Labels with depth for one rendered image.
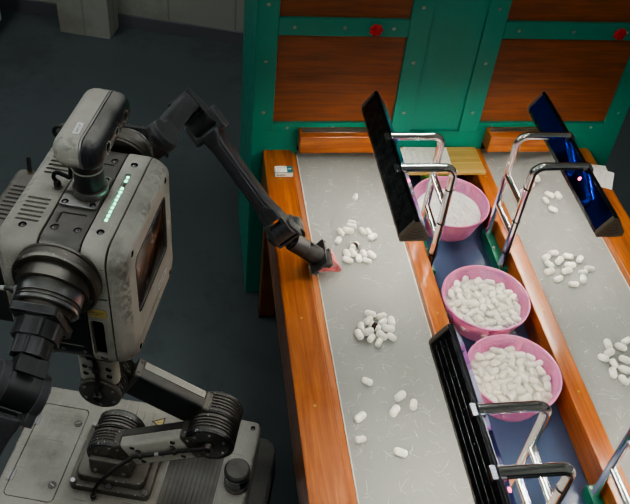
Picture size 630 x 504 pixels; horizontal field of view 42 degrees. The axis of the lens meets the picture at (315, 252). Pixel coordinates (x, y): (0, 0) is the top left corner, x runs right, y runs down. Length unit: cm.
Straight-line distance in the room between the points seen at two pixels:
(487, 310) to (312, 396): 65
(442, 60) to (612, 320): 100
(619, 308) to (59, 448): 170
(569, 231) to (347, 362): 98
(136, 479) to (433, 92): 159
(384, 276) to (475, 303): 29
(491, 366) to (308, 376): 53
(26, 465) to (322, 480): 86
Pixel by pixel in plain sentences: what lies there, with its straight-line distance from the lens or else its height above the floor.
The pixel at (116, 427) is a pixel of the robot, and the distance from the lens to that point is 227.
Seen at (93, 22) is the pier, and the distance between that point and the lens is 508.
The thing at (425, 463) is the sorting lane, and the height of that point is 74.
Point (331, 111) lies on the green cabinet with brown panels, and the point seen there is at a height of 92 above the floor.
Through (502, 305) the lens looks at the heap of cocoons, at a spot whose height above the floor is 74.
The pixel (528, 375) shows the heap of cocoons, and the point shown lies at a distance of 241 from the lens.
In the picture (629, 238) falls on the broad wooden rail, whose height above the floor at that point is 76.
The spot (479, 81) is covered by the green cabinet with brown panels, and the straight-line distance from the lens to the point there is 292.
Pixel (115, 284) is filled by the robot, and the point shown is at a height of 138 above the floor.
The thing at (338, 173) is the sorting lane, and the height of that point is 74.
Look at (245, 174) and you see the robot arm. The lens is 233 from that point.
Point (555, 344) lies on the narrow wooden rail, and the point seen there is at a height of 77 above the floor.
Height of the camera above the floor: 251
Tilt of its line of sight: 43 degrees down
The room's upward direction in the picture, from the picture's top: 7 degrees clockwise
